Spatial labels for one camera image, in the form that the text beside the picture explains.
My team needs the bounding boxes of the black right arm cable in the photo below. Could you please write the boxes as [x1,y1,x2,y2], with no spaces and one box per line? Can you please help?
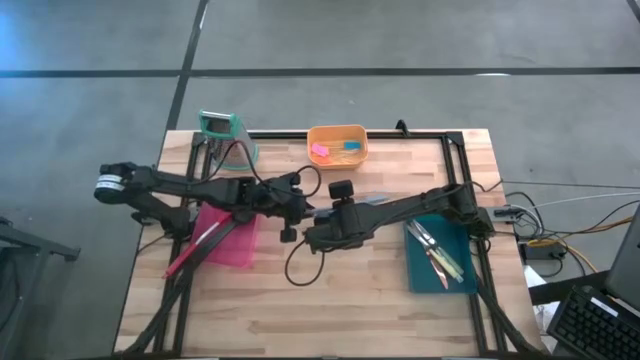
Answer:
[284,238,327,288]

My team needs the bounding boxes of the yellow cable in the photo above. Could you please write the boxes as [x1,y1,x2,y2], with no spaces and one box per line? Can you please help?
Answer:
[527,214,640,274]

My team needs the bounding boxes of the orange plastic bin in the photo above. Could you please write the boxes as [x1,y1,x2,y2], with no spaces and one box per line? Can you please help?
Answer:
[306,124,370,171]

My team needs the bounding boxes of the blue mini spatula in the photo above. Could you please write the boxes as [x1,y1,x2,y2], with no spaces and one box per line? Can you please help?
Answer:
[329,140,362,154]

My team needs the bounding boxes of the black keyboard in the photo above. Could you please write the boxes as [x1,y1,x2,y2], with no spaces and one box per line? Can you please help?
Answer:
[546,284,640,360]

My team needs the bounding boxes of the red spoon steel handle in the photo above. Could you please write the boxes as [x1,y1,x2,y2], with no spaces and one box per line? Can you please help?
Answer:
[162,212,235,280]

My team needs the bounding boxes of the white cable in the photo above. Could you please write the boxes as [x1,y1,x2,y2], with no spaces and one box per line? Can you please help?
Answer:
[524,191,640,211]

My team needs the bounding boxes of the white paper sheet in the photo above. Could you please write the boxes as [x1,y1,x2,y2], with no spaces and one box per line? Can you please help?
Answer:
[522,264,551,351]

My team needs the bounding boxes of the steel box grater teal handle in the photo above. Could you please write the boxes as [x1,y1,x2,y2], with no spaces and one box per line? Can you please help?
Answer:
[198,109,260,172]

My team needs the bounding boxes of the pink translucent plastic tray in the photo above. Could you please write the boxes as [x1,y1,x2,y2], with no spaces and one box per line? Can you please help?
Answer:
[191,201,260,270]

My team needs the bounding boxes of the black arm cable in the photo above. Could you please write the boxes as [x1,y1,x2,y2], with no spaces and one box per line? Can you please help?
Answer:
[199,139,322,201]
[284,238,327,288]

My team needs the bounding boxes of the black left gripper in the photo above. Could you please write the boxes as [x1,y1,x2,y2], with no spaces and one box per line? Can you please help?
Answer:
[258,171,315,246]

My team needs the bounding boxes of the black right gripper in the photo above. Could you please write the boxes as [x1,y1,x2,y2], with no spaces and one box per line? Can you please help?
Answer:
[303,178,375,254]

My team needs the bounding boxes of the dark laptop screen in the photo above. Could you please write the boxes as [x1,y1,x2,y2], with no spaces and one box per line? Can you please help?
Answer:
[604,204,640,311]

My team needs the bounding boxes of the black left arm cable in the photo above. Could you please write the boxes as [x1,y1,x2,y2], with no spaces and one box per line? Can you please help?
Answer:
[199,139,322,201]

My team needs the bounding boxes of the black metal stand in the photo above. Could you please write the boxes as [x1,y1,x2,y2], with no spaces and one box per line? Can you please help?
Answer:
[0,207,81,360]

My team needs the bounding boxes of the grey usb hub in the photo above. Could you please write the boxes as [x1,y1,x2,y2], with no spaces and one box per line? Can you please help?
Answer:
[492,206,525,224]

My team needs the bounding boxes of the black desk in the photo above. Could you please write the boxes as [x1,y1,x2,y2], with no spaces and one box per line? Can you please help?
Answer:
[528,269,611,306]

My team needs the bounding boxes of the teal plastic bin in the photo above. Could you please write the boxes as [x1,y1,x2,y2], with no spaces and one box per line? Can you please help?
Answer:
[403,213,479,295]

